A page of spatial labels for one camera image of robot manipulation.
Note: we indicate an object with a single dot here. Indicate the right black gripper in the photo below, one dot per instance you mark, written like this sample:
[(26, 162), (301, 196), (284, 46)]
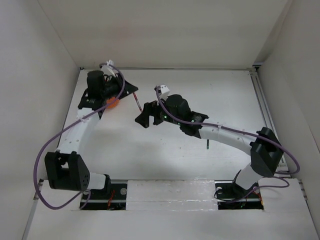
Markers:
[(150, 108)]

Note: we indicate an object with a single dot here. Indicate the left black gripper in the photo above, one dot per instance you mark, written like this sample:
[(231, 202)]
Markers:
[(128, 88)]

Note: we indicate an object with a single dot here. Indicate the red pen with white cap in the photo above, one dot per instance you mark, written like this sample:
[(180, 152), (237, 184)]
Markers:
[(137, 102)]

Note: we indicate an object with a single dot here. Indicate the green ink pen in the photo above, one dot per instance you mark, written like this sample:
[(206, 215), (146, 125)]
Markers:
[(207, 144)]

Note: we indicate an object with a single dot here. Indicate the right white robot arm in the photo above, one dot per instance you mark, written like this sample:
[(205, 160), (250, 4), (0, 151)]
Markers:
[(262, 147)]

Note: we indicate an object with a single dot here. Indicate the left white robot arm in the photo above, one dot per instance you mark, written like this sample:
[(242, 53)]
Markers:
[(65, 167)]

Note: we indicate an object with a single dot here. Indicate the orange round divided container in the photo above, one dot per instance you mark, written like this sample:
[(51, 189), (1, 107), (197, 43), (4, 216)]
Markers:
[(112, 102)]

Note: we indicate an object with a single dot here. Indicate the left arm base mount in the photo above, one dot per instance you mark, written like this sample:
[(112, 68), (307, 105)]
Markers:
[(115, 200)]

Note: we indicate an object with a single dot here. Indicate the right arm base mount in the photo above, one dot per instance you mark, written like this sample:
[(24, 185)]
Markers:
[(232, 197)]

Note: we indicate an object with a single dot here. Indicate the aluminium rail right edge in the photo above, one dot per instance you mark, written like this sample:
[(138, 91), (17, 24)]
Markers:
[(266, 115)]

